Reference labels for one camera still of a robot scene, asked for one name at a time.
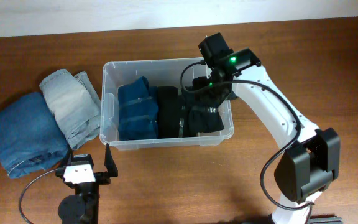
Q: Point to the dark blue folded jeans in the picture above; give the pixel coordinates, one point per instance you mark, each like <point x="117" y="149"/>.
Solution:
<point x="30" y="139"/>

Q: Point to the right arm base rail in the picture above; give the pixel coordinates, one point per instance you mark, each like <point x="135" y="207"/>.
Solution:
<point x="325" y="220"/>

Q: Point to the clear plastic storage container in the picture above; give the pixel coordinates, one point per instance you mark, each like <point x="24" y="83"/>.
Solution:
<point x="159" y="73"/>

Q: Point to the black taped garment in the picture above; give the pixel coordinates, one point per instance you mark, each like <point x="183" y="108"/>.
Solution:
<point x="170" y="115"/>

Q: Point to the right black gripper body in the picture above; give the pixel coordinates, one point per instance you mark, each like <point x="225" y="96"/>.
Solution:
<point x="202" y="87"/>

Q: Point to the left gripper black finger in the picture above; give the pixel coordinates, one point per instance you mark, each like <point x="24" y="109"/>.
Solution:
<point x="67" y="159"/>
<point x="109" y="163"/>

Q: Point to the light blue folded jeans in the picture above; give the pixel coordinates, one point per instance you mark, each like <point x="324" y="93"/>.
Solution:
<point x="75" y="105"/>

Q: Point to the teal taped shirt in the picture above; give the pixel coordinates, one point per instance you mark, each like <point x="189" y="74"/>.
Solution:
<point x="138" y="111"/>

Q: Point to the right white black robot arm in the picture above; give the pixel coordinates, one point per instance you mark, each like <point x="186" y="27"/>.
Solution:
<point x="308" y="158"/>

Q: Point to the dark taped garment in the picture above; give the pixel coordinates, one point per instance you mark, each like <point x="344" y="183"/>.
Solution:
<point x="202" y="115"/>

